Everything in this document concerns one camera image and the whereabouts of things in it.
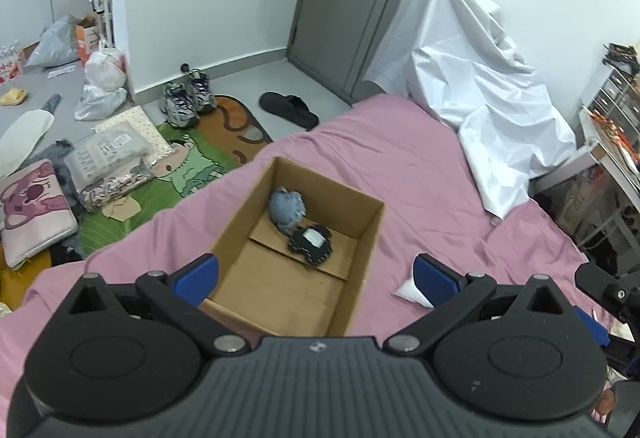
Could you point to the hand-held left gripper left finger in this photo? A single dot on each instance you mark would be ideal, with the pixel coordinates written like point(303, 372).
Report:
point(196, 279)

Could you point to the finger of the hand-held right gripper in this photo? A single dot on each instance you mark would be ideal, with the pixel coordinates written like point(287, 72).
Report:
point(600, 283)
point(595, 328)

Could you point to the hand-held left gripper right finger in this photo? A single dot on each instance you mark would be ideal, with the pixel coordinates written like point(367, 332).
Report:
point(436, 280)

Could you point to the white stuffed pouch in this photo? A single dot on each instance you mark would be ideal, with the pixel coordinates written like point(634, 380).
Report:
point(412, 294)

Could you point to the brown cardboard box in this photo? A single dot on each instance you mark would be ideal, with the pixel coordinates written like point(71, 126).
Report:
point(280, 283)

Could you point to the brown paper piece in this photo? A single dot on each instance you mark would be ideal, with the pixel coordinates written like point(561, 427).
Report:
point(121, 209)

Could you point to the green cartoon floor mat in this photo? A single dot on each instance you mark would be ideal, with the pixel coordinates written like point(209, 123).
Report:
point(197, 168)

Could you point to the white desk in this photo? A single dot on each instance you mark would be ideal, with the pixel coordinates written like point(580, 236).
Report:
point(607, 153)

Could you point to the grey packaged clothing bag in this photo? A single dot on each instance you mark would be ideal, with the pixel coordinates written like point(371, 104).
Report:
point(107, 155)

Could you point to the floral packaged bag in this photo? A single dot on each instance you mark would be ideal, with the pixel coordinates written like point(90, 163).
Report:
point(135, 123)

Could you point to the grey white sneaker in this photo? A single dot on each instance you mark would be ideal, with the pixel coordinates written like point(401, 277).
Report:
point(202, 90)
point(180, 105)

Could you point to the pink cartoon cushion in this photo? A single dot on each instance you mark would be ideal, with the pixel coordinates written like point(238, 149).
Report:
point(32, 208)

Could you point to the grey drawer organizer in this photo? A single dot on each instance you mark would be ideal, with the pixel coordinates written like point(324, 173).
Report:
point(617, 93)

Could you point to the black slipper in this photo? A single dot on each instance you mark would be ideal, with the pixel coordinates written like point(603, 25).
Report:
point(290, 108)

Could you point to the clear plastic bag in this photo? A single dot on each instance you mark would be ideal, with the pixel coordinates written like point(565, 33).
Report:
point(97, 103)

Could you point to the white cloth cover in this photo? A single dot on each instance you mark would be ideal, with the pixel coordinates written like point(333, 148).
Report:
point(475, 68)

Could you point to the white oval board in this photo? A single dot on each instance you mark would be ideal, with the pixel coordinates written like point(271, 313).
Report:
point(22, 138)

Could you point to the white red plastic bag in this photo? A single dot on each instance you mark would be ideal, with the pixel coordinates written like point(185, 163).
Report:
point(105, 68)

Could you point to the yellow slipper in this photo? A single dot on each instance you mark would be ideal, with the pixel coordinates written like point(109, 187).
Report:
point(12, 96)

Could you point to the orange white carton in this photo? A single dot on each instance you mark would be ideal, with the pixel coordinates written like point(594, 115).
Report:
point(87, 40)

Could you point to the grey plastic bag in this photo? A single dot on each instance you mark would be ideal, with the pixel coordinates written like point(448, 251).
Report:
point(52, 43)

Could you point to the pack of water bottles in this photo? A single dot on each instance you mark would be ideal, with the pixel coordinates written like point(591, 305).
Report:
point(10, 63)

